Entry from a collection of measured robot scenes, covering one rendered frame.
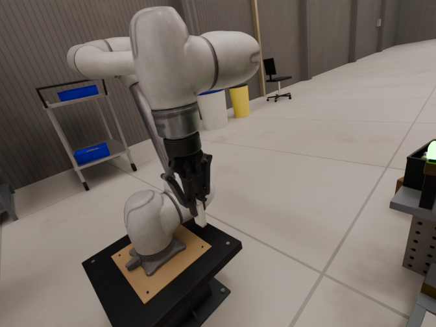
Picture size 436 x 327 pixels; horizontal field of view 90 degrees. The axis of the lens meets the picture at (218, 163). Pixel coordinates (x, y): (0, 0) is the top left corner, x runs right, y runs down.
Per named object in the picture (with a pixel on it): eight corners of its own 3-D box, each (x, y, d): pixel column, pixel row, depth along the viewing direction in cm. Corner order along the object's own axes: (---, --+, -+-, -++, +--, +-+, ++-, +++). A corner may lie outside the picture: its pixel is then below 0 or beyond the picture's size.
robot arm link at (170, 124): (141, 109, 42) (150, 138, 45) (167, 112, 36) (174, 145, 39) (180, 99, 48) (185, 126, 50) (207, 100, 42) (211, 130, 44)
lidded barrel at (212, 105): (218, 121, 427) (212, 87, 401) (236, 122, 387) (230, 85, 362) (196, 129, 400) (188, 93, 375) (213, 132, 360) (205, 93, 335)
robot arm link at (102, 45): (64, 41, 65) (111, 37, 72) (54, 43, 77) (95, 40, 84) (81, 87, 71) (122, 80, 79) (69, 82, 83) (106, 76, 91)
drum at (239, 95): (242, 112, 458) (238, 84, 435) (255, 113, 430) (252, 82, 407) (229, 117, 439) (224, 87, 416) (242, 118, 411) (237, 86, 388)
